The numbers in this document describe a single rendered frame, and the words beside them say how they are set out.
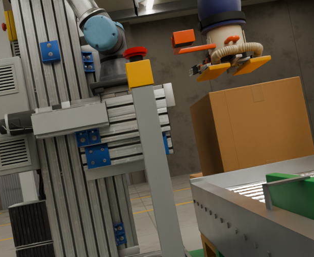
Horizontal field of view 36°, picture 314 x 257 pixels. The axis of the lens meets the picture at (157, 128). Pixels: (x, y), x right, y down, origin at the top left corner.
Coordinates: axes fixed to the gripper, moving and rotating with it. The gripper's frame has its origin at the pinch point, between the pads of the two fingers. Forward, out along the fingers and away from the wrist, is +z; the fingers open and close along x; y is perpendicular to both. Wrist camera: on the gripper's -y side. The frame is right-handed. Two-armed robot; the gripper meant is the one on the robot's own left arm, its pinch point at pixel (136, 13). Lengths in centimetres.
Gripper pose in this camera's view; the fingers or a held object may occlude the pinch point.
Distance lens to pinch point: 275.5
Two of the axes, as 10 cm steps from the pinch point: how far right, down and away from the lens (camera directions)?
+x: -0.8, 0.6, 10.0
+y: 9.8, -1.8, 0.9
